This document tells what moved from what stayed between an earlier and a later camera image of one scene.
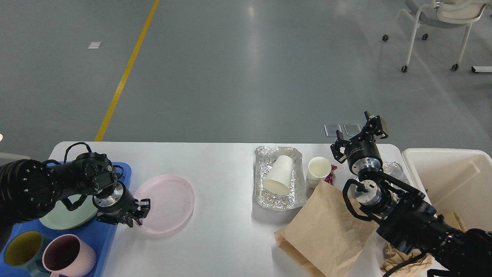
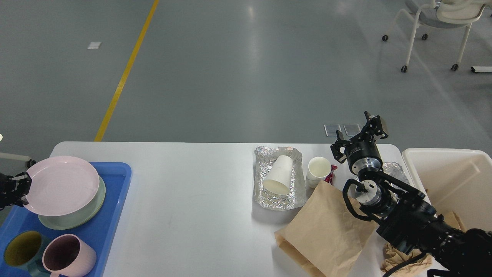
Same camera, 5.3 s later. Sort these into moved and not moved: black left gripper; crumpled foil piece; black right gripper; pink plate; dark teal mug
Moved: black left gripper; pink plate
Not moved: black right gripper; dark teal mug; crumpled foil piece
